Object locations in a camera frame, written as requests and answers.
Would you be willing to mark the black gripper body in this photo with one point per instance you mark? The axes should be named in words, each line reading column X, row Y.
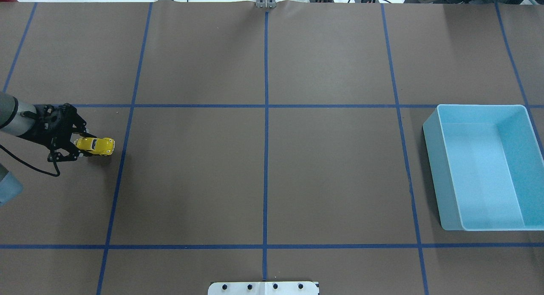
column 41, row 131

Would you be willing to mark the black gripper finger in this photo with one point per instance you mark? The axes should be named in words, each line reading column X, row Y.
column 62, row 149
column 75, row 122

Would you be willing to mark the yellow beetle toy car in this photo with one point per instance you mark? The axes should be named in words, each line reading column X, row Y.
column 96, row 146

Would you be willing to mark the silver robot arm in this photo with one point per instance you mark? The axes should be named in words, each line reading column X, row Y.
column 11, row 123

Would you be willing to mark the light blue plastic bin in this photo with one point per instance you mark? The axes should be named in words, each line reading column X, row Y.
column 487, row 168

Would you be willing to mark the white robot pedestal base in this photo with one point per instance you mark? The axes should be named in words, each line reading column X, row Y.
column 265, row 288

